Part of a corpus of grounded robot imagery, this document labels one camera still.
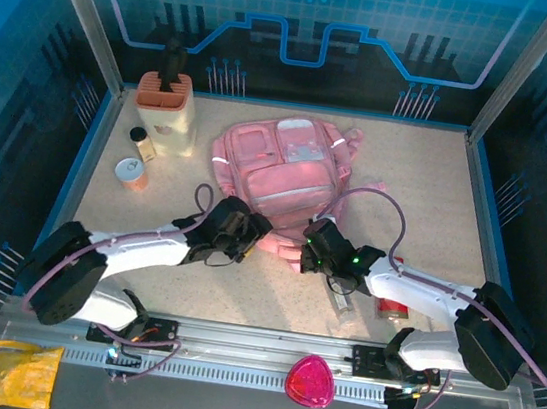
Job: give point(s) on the pink student backpack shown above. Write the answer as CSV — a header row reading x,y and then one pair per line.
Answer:
x,y
286,181

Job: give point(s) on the red carton box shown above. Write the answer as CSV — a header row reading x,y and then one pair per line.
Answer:
x,y
390,311

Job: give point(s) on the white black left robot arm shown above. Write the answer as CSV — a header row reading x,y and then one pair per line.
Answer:
x,y
136,249

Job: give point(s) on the yellow plastic snack bag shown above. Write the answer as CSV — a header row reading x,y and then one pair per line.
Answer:
x,y
21,378

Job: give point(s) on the clear plastic pen case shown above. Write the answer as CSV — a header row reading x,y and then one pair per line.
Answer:
x,y
343,304

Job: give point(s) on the small beige bottle black cap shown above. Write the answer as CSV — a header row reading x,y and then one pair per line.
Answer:
x,y
144,146

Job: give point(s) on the cream knife block orange top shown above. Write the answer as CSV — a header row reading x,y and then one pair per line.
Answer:
x,y
168,125

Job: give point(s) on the magenta triangular plastic object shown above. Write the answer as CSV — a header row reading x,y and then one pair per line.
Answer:
x,y
309,382

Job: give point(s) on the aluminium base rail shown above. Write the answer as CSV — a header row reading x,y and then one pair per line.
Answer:
x,y
260,341

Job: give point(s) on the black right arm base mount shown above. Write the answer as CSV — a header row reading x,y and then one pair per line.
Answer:
x,y
366,360

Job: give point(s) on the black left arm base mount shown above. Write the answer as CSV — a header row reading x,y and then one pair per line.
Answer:
x,y
163,333

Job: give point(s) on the aluminium frame post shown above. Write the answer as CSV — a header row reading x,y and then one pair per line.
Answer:
x,y
520,70
84,13

